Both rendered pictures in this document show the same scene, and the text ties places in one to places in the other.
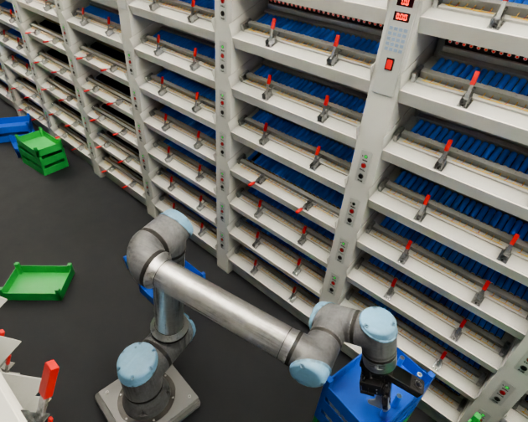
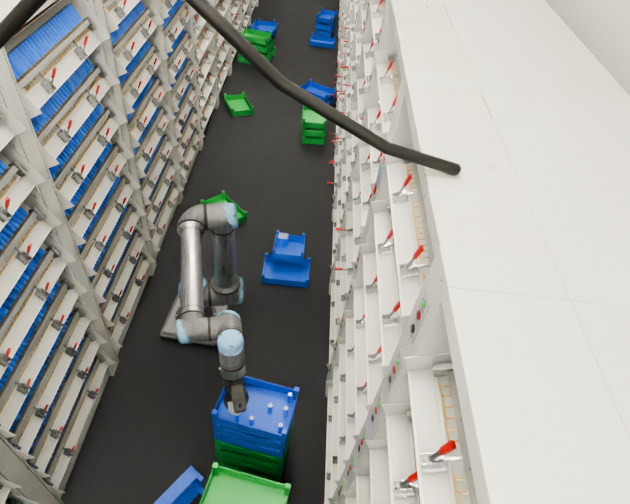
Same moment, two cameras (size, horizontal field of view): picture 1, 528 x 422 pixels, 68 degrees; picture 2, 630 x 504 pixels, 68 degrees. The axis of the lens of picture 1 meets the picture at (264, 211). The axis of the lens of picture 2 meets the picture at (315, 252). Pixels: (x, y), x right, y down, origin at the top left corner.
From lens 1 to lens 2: 1.30 m
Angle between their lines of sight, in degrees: 36
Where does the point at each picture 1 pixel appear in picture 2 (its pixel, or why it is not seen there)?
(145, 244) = (192, 212)
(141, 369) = not seen: hidden behind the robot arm
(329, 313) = (224, 318)
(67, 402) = (170, 285)
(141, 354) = not seen: hidden behind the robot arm
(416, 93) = (377, 222)
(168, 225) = (216, 210)
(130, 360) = not seen: hidden behind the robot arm
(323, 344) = (197, 324)
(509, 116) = (387, 278)
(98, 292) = (245, 242)
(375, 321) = (226, 337)
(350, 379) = (251, 390)
